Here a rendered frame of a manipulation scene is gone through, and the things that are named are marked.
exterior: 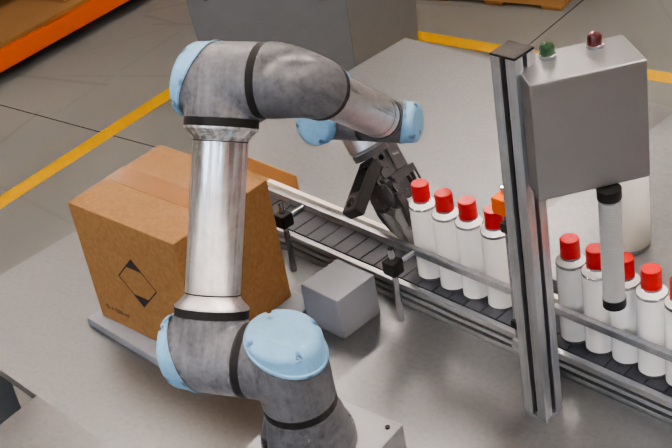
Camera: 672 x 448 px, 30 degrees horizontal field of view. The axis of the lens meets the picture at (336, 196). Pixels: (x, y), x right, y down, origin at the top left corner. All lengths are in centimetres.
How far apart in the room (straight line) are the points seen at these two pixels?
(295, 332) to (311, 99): 34
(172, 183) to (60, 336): 41
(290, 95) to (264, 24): 248
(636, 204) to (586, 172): 53
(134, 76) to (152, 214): 335
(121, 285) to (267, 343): 63
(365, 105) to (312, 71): 19
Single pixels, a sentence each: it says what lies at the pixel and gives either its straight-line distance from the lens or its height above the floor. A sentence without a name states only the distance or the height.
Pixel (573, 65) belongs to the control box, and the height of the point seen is 148.
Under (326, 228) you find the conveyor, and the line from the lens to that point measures 259.
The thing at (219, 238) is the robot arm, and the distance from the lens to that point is 189.
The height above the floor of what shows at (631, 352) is 91.
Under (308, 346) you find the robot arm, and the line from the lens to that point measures 183.
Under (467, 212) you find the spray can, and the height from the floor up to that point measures 107.
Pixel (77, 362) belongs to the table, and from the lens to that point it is 248.
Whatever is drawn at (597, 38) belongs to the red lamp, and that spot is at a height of 149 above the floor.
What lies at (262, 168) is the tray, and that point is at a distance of 290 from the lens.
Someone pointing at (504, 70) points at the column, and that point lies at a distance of 179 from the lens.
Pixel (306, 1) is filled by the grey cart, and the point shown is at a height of 68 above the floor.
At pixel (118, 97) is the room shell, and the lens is 546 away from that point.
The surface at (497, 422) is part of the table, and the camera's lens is 214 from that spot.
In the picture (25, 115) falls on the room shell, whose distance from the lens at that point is 553.
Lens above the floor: 227
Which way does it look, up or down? 31 degrees down
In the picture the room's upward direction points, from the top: 10 degrees counter-clockwise
